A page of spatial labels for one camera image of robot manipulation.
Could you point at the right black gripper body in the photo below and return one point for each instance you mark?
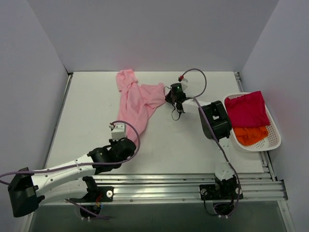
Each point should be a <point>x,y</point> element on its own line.
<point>170,96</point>

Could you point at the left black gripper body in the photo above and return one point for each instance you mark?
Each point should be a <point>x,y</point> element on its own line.
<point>129,147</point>

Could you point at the pink t shirt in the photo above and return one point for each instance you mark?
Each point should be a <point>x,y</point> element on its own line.
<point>137,102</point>

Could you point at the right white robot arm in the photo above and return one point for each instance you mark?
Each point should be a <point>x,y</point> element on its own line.
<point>217,127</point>

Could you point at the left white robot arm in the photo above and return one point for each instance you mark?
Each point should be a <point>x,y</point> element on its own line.
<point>28,188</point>

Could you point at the magenta t shirt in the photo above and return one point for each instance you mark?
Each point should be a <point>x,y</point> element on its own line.
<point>247,111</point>

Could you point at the orange t shirt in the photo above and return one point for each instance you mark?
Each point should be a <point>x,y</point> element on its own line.
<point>250,136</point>

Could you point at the white plastic basket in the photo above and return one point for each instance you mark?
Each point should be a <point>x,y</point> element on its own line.
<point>271,142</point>

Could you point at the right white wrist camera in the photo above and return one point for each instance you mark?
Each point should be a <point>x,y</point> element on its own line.
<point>184,82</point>

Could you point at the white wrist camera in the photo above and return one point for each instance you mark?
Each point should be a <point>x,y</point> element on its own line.
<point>118,131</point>
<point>184,82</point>

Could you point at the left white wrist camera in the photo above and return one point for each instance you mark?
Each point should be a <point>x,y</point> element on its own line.
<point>118,131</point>

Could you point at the aluminium mounting rail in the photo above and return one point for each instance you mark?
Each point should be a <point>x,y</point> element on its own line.
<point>184,188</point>

